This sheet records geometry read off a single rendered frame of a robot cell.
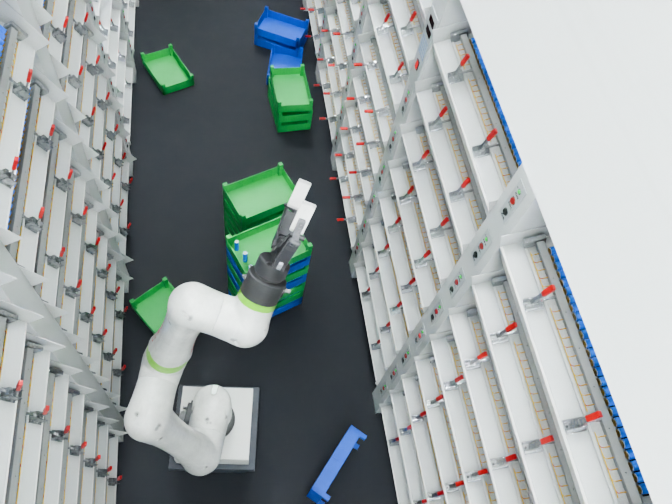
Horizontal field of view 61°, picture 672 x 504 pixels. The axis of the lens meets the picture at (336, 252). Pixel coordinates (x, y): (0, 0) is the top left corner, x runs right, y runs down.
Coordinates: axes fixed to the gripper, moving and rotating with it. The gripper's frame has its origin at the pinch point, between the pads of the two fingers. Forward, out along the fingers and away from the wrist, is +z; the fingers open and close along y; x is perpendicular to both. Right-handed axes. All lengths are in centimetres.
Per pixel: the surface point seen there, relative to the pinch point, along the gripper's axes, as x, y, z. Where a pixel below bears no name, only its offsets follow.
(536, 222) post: -50, 3, 15
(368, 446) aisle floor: -89, -73, -120
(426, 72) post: -32, -66, 31
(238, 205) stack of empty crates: -2, -133, -58
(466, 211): -50, -31, 4
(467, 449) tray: -77, -6, -56
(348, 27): -23, -189, 31
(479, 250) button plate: -49, -11, 0
